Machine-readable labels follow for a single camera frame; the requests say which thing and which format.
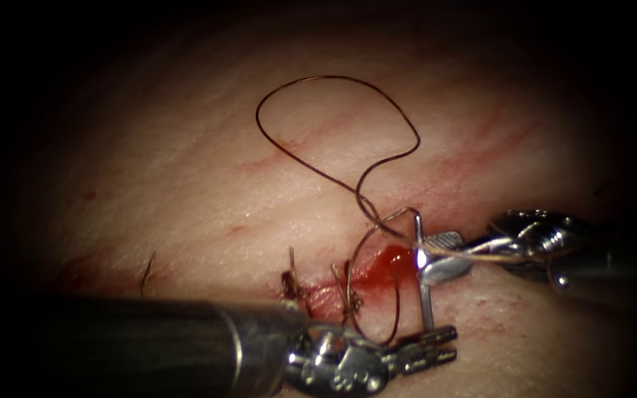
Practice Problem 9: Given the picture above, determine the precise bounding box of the left arm needle driver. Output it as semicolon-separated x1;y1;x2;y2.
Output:
282;324;392;397

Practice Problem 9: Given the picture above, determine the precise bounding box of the right arm needle driver jaw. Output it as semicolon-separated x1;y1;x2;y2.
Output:
420;230;467;254
416;251;476;287

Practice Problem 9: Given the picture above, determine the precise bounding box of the left arm needle driver jaw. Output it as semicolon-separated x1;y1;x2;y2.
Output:
381;324;459;352
388;344;459;376

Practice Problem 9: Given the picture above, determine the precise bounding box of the tissue pad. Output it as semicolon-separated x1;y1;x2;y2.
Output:
0;0;637;398

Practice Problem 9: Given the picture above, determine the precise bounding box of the black thread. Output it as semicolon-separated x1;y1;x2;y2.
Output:
255;74;558;348

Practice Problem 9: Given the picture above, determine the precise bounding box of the black stitching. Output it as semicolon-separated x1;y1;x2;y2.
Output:
280;246;366;328

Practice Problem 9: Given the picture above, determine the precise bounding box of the right arm needle driver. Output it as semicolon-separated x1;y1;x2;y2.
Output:
461;208;597;273

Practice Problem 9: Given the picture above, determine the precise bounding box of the curved steel needle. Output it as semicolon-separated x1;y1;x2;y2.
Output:
413;212;436;332

